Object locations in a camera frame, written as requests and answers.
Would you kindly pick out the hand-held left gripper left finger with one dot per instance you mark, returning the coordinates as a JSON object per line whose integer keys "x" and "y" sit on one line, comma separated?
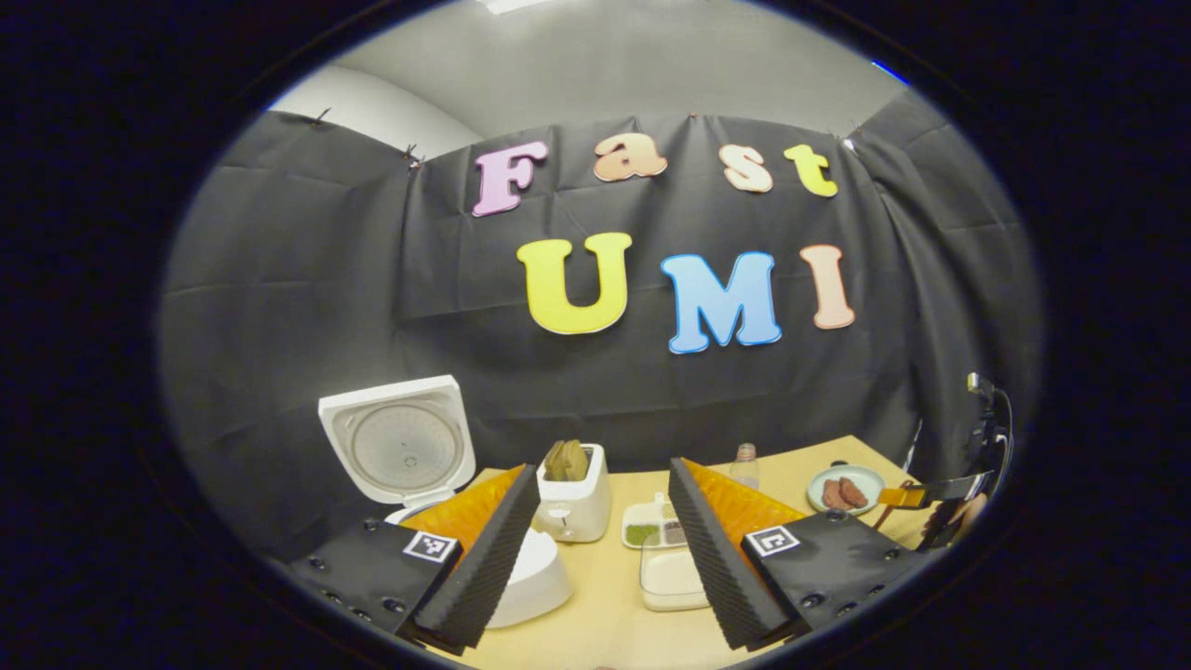
{"x": 493, "y": 558}

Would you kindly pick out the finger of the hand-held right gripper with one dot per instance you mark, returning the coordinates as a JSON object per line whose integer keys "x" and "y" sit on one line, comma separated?
{"x": 949, "y": 489}

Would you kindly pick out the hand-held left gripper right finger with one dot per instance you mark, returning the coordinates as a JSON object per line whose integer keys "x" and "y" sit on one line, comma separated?
{"x": 712, "y": 558}

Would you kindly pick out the clear rice container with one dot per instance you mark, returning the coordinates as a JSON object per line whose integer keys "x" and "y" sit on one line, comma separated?
{"x": 668, "y": 577}

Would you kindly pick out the wooden spoon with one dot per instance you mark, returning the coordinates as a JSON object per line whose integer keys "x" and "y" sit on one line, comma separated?
{"x": 889, "y": 512}

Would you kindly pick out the white rice cooker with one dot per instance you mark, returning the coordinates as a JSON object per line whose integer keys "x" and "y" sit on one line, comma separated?
{"x": 400, "y": 442}

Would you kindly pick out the white divided grain dish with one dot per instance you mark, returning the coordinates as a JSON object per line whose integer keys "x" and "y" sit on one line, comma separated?
{"x": 642, "y": 532}

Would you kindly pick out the green round plate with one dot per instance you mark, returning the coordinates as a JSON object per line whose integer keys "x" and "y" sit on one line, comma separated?
{"x": 875, "y": 479}

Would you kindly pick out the brown sausage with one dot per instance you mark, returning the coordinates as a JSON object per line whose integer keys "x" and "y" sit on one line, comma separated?
{"x": 854, "y": 492}
{"x": 831, "y": 494}

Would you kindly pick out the clear plastic bottle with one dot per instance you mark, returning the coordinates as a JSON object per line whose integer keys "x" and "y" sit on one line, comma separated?
{"x": 744, "y": 465}

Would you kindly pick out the white toaster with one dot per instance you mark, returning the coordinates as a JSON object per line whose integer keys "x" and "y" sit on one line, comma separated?
{"x": 582, "y": 512}

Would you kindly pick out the black backdrop cloth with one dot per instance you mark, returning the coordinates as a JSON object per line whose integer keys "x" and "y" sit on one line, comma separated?
{"x": 605, "y": 391}

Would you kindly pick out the large ceiling light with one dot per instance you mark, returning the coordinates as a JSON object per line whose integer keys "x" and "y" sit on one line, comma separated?
{"x": 521, "y": 5}

